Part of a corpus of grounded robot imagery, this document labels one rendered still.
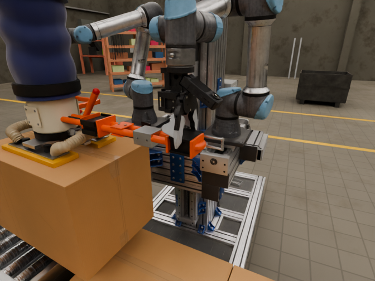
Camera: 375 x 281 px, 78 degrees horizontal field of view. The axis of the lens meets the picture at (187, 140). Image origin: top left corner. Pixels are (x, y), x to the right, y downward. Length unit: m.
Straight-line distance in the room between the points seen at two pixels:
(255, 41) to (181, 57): 0.48
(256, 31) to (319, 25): 11.93
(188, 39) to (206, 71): 0.75
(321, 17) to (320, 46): 1.21
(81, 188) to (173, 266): 0.58
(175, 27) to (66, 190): 0.55
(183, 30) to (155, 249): 0.99
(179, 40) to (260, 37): 0.49
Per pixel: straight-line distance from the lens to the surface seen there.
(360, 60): 13.15
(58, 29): 0.98
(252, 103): 1.06
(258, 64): 1.03
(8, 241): 1.56
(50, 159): 0.94
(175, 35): 0.59
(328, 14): 12.97
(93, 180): 0.84
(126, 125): 0.78
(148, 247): 1.27
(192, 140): 0.61
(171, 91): 0.63
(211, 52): 1.31
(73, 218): 0.85
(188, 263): 1.19
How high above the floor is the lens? 1.46
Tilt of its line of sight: 22 degrees down
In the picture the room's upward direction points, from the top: straight up
